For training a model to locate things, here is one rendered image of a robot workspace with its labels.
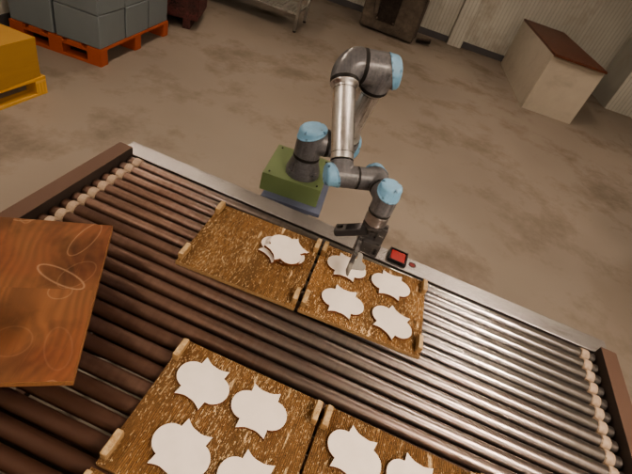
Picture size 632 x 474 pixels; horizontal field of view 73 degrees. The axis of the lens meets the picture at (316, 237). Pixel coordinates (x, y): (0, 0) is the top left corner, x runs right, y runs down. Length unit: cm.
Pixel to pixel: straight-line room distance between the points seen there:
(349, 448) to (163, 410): 46
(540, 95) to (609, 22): 321
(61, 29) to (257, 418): 443
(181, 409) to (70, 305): 37
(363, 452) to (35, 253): 98
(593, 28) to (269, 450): 1026
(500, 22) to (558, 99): 284
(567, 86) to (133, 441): 761
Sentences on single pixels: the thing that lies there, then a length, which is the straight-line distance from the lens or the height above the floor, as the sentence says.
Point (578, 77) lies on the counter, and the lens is 799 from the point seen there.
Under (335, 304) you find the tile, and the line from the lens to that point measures 140.
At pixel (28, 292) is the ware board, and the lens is 125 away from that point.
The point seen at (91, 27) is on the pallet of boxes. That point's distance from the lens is 486.
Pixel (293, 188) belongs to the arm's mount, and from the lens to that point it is 186.
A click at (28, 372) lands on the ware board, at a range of 111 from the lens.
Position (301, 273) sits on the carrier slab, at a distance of 147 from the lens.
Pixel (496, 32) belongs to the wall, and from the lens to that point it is 1032.
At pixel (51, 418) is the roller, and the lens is 119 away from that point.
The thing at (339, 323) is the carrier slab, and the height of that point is 94.
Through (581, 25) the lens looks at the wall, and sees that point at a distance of 1066.
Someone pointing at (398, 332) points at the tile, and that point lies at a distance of 142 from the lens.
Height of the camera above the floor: 197
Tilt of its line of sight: 39 degrees down
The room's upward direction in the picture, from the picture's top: 20 degrees clockwise
